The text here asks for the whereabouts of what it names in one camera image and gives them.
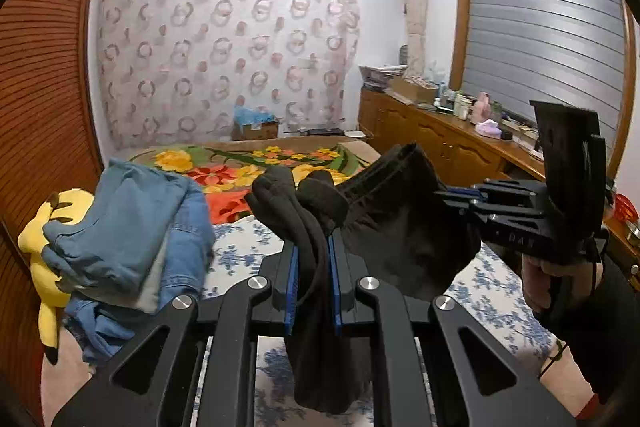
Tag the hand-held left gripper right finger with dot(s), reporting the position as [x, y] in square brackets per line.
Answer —
[335, 287]

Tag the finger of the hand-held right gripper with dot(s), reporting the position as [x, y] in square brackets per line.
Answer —
[500, 191]
[510, 211]

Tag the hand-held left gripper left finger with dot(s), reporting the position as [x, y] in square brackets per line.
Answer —
[294, 292]

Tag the black pants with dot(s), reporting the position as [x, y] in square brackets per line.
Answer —
[400, 237]

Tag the person's right forearm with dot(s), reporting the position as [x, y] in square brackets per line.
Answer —
[565, 372]

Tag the light blue folded pants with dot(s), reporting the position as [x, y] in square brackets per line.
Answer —
[120, 227]

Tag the person's right hand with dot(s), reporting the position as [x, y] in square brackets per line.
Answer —
[537, 282]

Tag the pink tissue pack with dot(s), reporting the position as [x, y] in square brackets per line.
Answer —
[487, 128]

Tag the red round object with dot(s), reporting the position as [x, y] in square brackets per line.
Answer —
[625, 207]

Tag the blue floral bed sheet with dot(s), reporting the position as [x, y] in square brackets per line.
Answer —
[235, 242]

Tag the wooden sideboard cabinet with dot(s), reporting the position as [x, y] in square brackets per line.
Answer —
[440, 137]

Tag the cluster of toiletry bottles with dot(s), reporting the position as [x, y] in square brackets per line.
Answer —
[460, 104]

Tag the blue denim jeans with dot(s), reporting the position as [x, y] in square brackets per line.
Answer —
[192, 247]

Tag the open brown cardboard box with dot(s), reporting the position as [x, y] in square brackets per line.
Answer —
[415, 89]

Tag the colourful flower blanket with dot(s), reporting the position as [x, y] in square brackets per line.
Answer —
[220, 167]

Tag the window with grey blind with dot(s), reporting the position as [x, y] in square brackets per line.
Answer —
[540, 22]

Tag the flat black box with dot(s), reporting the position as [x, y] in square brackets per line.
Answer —
[325, 132]

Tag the tray of papers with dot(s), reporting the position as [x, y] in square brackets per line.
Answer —
[382, 74]

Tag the blue plastic bag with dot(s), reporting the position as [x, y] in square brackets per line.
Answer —
[252, 114]

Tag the wrapped air conditioner pipe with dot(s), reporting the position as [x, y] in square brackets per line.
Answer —
[416, 7]

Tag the yellow plush toy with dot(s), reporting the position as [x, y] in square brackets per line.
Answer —
[42, 287]

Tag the circle patterned curtain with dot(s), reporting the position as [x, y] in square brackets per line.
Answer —
[200, 57]

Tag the wooden louvered wardrobe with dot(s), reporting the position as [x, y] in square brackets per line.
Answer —
[45, 82]

